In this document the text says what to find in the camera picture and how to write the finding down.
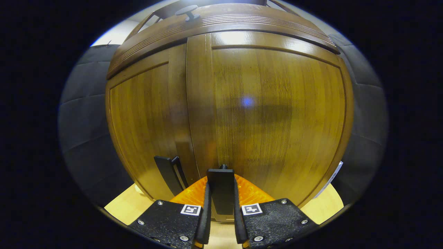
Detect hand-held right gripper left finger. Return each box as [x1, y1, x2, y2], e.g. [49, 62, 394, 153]
[128, 175, 212, 249]

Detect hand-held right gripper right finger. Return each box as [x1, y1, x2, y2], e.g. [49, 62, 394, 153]
[233, 174, 319, 249]

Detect black door handle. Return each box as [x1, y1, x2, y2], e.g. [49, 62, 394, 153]
[207, 165, 235, 215]
[154, 156, 189, 196]

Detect wooden shoe cabinet door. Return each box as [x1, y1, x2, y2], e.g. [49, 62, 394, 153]
[186, 31, 354, 222]
[106, 43, 194, 201]

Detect wooden double-door shoe cabinet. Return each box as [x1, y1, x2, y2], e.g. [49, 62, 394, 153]
[105, 0, 354, 222]

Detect wooden cabinet drawer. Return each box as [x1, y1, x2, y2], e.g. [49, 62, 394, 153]
[107, 3, 340, 80]

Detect black round drawer knob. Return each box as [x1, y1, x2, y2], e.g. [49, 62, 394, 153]
[175, 5, 200, 22]

